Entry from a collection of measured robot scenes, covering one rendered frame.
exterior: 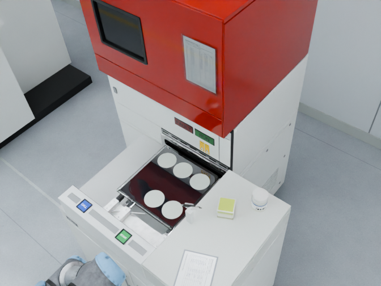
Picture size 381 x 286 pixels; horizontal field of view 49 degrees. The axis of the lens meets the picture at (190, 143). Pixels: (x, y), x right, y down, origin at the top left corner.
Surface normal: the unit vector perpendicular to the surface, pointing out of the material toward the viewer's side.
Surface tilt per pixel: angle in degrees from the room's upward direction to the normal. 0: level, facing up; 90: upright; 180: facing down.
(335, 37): 90
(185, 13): 90
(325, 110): 90
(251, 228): 0
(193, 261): 0
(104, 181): 0
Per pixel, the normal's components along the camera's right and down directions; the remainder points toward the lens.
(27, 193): -0.06, -0.66
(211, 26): -0.63, 0.61
